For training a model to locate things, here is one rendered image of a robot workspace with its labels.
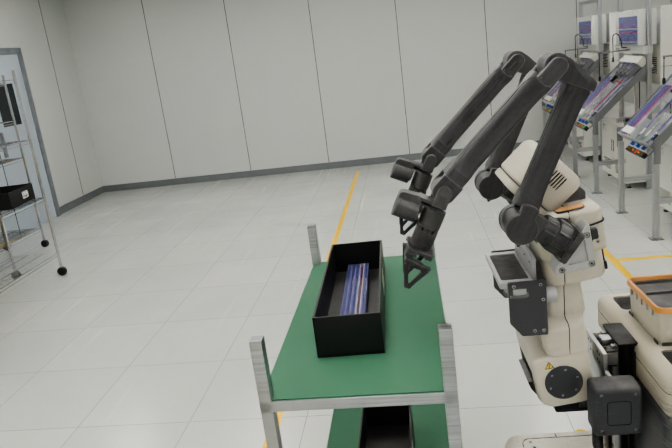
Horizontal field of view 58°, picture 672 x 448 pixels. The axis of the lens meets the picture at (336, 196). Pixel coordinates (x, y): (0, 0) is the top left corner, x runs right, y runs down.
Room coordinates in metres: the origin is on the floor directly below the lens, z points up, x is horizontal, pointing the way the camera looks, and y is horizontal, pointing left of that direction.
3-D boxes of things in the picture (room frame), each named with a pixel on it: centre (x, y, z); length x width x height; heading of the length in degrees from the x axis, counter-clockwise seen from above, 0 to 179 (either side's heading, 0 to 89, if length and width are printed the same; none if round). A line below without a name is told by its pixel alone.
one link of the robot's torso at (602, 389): (1.54, -0.62, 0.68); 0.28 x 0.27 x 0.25; 174
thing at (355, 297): (1.67, -0.02, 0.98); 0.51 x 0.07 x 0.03; 174
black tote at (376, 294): (1.67, -0.02, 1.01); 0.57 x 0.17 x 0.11; 174
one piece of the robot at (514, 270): (1.62, -0.50, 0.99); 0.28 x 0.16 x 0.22; 174
